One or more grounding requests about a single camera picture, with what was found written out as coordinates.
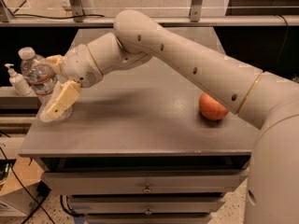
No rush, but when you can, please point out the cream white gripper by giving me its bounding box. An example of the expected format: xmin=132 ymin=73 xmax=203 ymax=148
xmin=39 ymin=44 xmax=103 ymax=122

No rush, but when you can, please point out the clear plastic water bottle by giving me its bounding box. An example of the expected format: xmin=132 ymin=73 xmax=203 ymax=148
xmin=17 ymin=46 xmax=73 ymax=121

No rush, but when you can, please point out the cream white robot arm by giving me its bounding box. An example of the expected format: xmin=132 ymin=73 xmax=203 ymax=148
xmin=40 ymin=10 xmax=299 ymax=224

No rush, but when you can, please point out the white pump dispenser bottle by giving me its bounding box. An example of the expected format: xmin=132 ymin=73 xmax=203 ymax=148
xmin=5 ymin=63 xmax=31 ymax=96

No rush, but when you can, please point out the grey drawer cabinet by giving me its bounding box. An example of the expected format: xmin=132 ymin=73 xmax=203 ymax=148
xmin=18 ymin=27 xmax=263 ymax=224

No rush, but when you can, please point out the cardboard box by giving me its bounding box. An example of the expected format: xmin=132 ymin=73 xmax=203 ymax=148
xmin=0 ymin=157 xmax=43 ymax=217

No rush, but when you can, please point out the red apple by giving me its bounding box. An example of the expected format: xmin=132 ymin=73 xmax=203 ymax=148
xmin=199 ymin=92 xmax=229 ymax=120

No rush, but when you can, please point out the top grey drawer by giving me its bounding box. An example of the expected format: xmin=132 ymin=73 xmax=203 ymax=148
xmin=42 ymin=170 xmax=248 ymax=195

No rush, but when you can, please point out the grey drawer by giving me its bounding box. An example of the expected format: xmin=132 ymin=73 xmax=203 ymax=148
xmin=42 ymin=170 xmax=248 ymax=195
xmin=85 ymin=214 xmax=212 ymax=224
xmin=69 ymin=195 xmax=224 ymax=215

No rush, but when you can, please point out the middle grey drawer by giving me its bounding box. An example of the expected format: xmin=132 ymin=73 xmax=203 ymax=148
xmin=69 ymin=195 xmax=224 ymax=215

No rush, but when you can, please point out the bottom grey drawer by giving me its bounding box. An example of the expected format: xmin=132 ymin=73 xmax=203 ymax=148
xmin=85 ymin=214 xmax=212 ymax=224

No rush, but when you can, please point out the black cable on shelf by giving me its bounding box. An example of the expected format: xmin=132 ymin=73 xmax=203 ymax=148
xmin=0 ymin=0 xmax=106 ymax=21

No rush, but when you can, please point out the black cable on floor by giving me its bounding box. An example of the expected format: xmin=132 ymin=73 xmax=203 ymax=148
xmin=0 ymin=129 xmax=57 ymax=224

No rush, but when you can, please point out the left metal bracket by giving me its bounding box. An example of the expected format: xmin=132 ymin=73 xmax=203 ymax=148
xmin=69 ymin=0 xmax=84 ymax=22

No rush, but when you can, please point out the metal bracket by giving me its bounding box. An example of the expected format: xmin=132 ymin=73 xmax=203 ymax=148
xmin=190 ymin=0 xmax=203 ymax=22
xmin=69 ymin=0 xmax=84 ymax=22

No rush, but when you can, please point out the right metal bracket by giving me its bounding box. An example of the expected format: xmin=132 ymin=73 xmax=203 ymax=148
xmin=190 ymin=0 xmax=203 ymax=22

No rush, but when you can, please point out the grey metal shelf rail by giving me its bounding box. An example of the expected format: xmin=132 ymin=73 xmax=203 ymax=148
xmin=0 ymin=15 xmax=299 ymax=28

